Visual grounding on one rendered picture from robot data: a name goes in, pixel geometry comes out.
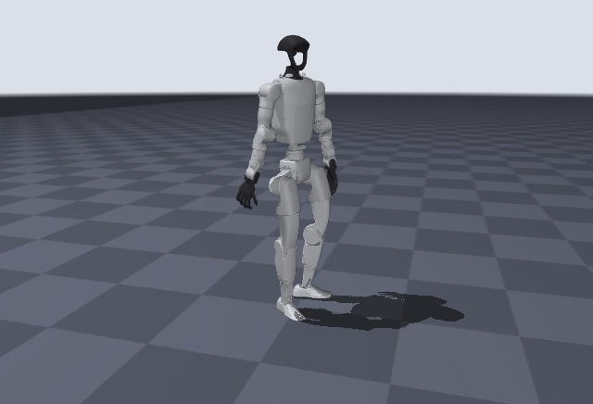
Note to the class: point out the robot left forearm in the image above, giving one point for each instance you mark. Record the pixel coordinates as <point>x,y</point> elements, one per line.
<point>327,147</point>

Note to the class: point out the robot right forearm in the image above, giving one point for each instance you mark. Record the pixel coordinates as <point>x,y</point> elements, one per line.
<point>256,162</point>

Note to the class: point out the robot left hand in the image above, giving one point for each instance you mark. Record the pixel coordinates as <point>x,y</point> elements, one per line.
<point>331,176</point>

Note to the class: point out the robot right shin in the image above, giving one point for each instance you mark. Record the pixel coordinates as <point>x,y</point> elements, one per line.
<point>286,270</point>

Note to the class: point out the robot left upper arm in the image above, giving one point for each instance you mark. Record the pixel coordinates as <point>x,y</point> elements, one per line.
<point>322,124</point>

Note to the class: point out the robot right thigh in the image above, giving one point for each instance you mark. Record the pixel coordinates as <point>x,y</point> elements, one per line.
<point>288,211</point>

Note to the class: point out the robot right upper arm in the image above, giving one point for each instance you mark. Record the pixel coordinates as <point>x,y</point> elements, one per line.
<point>269,93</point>

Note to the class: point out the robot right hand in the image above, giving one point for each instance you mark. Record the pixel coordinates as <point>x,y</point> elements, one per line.
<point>246,191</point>

